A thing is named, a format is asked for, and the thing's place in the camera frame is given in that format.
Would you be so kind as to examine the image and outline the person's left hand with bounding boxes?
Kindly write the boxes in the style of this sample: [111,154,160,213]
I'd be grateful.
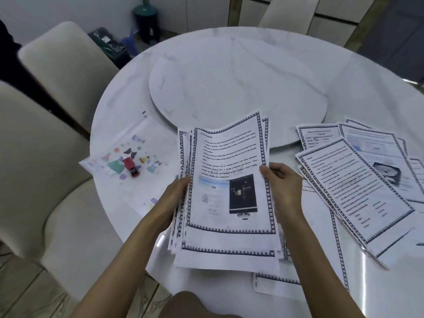
[158,176,191,226]

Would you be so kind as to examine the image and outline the person's right hand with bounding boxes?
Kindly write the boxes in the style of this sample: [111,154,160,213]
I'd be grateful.
[259,162,306,226]

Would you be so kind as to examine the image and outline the stack of bordered printed sheets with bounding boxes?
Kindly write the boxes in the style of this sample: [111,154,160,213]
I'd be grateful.
[168,111,285,272]

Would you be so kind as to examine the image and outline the person's left forearm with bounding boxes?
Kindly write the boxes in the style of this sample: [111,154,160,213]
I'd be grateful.
[70,206,174,318]

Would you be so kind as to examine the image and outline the person's right forearm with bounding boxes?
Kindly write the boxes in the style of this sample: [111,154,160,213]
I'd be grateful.
[277,209,366,318]

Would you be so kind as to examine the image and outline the small red black stapler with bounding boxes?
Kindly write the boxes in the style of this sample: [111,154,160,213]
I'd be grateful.
[123,155,140,178]

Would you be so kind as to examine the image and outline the clear colourful print plastic folder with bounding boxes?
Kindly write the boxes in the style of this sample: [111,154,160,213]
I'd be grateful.
[79,111,181,218]

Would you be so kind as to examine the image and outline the white marble turntable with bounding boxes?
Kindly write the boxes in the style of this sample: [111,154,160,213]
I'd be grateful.
[148,36,329,149]

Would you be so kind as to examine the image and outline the pile of loose bordered papers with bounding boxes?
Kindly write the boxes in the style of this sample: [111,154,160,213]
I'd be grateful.
[253,117,424,302]

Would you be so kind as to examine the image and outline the person's leg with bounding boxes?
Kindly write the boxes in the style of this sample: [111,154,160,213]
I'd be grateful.
[162,291,246,318]

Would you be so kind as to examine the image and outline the large cream upholstered chair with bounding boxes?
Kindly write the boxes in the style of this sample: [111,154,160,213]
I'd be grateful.
[0,79,147,273]

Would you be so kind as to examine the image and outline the blue broom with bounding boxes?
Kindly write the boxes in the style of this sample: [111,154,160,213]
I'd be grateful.
[120,25,138,59]

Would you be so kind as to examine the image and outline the black plastic basket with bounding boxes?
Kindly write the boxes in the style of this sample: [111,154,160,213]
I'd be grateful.
[88,27,132,68]

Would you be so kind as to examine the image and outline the dark green pedal bin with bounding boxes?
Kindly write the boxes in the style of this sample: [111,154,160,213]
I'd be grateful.
[133,5,159,45]

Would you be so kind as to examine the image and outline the cream panelled cabinets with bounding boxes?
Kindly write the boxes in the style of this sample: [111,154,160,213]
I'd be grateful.
[159,0,381,47]

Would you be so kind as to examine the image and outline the dark grey panel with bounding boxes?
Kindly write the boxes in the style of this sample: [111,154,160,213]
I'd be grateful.
[358,0,424,87]

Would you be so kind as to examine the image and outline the cream chair with dark frame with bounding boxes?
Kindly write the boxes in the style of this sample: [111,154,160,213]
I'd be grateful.
[18,21,120,133]

